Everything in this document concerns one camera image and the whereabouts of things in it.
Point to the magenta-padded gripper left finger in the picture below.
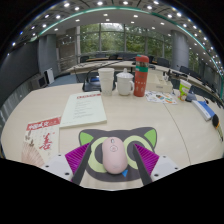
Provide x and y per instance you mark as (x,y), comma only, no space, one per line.
(76,157)

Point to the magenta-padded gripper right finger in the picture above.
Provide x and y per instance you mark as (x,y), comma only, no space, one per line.
(147,159)

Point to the pink computer mouse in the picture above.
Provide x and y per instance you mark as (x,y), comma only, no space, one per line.
(114,156)

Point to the black cat-face mouse pad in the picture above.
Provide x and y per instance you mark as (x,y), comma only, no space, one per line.
(116,132)

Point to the red and white magazine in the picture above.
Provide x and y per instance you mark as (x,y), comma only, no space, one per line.
(43,140)

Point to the pale green printed document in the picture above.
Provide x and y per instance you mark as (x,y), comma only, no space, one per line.
(83,109)

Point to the colourful printed leaflet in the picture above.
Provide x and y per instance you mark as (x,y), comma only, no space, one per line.
(160,97)

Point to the white and blue book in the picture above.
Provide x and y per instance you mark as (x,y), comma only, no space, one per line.
(201,111)

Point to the black gooseneck microphone console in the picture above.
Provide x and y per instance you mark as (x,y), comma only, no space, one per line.
(91,86)
(190,97)

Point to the white cardboard box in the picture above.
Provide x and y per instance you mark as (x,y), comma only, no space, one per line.
(159,85)

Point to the white lidded mug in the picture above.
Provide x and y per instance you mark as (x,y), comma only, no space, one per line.
(124,85)

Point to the green printed paper cup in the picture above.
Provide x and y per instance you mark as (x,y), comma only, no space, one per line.
(184,90)

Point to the red bottle with green band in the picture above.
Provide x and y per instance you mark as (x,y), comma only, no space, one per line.
(141,80)

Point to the plain white paper cup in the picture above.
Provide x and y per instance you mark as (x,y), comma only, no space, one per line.
(106,83)

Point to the blue folder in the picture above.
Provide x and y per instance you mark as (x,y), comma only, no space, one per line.
(210,107)

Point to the grey cabinet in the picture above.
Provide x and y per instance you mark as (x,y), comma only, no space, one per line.
(39,82)

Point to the white floor appliance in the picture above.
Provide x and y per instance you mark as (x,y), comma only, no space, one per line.
(49,76)

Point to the dark conference chairs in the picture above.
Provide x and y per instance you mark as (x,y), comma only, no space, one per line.
(163,61)

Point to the ceiling lights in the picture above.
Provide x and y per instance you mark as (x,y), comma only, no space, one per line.
(135,15)

